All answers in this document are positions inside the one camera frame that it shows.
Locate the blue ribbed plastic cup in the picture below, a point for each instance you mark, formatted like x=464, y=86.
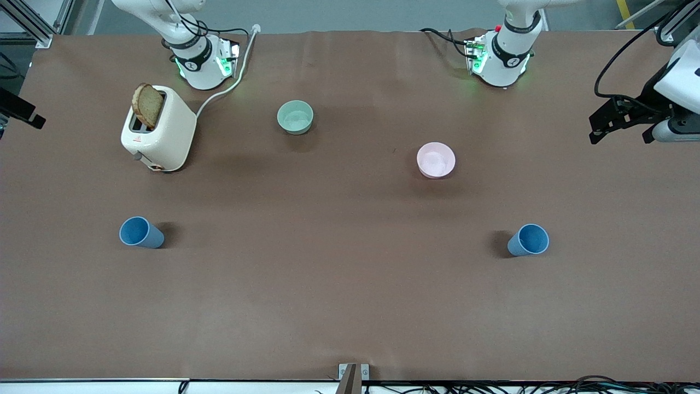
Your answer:
x=529, y=241
x=141, y=234

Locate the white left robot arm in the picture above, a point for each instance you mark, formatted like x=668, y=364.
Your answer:
x=506, y=63

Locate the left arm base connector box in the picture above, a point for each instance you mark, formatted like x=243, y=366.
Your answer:
x=476, y=54

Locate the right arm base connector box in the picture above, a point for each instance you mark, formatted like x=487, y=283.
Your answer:
x=229, y=57

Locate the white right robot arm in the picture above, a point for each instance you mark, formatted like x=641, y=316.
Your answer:
x=199, y=71

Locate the thin aluminium bar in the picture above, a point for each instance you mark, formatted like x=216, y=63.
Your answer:
x=637, y=15

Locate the brown bread slice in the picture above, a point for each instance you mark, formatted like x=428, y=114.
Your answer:
x=147, y=106

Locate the cream white toaster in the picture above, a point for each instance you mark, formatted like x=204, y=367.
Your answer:
x=167, y=137

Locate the pale pink bowl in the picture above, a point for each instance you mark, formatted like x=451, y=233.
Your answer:
x=436, y=160

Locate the mint green bowl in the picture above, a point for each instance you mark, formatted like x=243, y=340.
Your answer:
x=295, y=117

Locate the table cover sheet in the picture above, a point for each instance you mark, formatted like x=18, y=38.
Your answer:
x=350, y=284

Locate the aluminium frame profile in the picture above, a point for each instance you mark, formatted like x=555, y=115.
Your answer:
x=678, y=22
x=33, y=24

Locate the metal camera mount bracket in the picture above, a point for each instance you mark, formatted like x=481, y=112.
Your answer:
x=353, y=376

